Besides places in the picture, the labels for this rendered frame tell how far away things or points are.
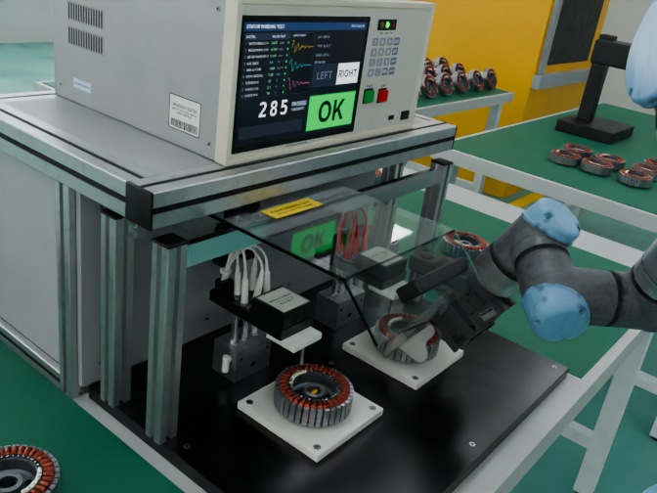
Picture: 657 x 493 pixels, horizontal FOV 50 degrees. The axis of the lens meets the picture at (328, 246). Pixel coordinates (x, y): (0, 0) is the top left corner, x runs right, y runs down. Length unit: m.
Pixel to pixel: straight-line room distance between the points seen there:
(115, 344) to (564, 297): 0.58
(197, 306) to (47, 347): 0.23
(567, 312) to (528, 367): 0.37
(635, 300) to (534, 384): 0.31
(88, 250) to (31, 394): 0.24
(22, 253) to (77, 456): 0.31
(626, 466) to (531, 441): 1.39
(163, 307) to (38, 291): 0.29
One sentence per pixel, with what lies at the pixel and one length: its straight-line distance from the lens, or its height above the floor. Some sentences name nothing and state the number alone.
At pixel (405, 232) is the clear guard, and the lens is 0.90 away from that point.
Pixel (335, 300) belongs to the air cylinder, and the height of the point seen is 0.82.
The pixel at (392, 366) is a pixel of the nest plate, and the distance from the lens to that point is 1.14.
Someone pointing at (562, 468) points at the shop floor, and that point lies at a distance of 2.38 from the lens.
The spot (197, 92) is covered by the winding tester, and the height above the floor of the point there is 1.19.
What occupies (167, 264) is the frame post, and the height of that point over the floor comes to 1.03.
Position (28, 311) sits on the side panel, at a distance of 1.14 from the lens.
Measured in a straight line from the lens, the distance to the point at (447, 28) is 4.77.
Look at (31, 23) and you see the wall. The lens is 7.99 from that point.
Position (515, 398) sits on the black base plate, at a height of 0.77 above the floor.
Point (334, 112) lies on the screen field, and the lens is 1.03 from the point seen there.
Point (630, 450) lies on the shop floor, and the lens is 2.58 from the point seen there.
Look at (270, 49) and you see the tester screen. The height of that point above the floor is 1.26.
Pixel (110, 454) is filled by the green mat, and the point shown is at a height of 0.75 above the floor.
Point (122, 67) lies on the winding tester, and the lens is 1.03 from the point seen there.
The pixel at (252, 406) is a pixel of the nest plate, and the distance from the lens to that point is 1.01.
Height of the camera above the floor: 1.40
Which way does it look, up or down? 24 degrees down
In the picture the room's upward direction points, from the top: 8 degrees clockwise
